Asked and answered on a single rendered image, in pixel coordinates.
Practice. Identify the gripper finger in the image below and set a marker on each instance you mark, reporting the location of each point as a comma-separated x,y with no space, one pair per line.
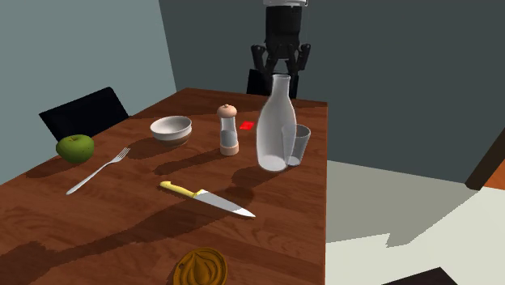
303,55
258,56

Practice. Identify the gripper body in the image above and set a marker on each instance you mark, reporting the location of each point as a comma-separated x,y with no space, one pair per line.
283,29

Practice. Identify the red flat square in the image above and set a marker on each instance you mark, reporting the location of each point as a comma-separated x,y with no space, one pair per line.
247,125

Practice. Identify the clear glass carafe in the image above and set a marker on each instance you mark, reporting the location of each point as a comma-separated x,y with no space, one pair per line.
274,126

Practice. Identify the wooden glass salt shaker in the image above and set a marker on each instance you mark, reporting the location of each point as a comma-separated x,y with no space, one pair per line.
228,134

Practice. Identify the clear drinking glass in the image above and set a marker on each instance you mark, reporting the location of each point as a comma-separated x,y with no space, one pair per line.
300,144

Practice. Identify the white and brown bowl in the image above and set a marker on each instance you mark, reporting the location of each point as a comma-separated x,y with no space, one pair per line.
171,128

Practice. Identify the black chair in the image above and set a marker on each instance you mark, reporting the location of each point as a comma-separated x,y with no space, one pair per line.
85,114

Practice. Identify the silver fork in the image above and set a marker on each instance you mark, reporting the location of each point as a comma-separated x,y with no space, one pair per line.
98,170

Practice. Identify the green apple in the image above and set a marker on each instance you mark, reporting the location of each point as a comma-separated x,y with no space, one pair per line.
75,148

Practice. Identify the brown wooden table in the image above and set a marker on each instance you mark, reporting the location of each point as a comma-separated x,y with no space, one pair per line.
130,233

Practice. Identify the wooden citrus juicer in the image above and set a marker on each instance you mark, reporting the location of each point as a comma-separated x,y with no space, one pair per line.
201,268

